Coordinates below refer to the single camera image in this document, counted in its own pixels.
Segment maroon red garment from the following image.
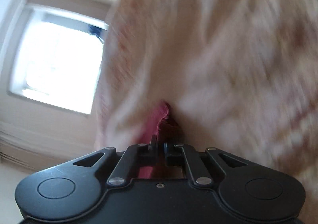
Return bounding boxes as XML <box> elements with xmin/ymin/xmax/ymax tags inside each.
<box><xmin>135</xmin><ymin>101</ymin><xmax>184</xmax><ymax>179</ymax></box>

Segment blue clothes at window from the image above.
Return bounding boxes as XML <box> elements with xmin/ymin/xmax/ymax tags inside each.
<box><xmin>88</xmin><ymin>24</ymin><xmax>108</xmax><ymax>44</ymax></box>

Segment bright window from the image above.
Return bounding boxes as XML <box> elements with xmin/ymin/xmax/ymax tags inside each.
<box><xmin>8</xmin><ymin>4</ymin><xmax>106</xmax><ymax>115</ymax></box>

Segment floral beige bedspread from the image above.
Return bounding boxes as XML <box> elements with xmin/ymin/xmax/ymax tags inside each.
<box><xmin>93</xmin><ymin>0</ymin><xmax>318</xmax><ymax>195</ymax></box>

